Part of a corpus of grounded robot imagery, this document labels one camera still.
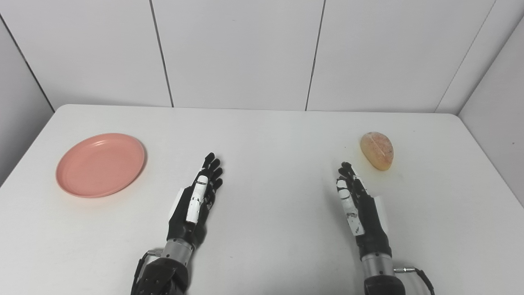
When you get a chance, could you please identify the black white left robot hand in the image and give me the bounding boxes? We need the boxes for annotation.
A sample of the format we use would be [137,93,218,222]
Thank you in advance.
[167,152,224,250]

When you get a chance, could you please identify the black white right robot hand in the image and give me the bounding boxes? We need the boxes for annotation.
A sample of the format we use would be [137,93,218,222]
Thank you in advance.
[336,162,393,261]

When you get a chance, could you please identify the oval bread roll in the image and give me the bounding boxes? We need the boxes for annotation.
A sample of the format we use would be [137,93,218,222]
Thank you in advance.
[360,132,394,171]

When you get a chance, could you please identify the pink round plate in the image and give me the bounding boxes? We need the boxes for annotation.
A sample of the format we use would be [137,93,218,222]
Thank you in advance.
[56,132,146,199]

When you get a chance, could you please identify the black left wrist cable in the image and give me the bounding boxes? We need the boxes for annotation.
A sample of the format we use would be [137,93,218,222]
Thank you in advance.
[131,248,164,295]

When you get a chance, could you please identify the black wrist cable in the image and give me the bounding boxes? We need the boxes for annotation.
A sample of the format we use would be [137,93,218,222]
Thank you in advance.
[131,248,164,295]
[393,266,436,295]

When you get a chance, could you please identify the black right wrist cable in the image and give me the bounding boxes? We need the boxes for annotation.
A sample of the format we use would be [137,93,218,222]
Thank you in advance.
[393,266,436,295]

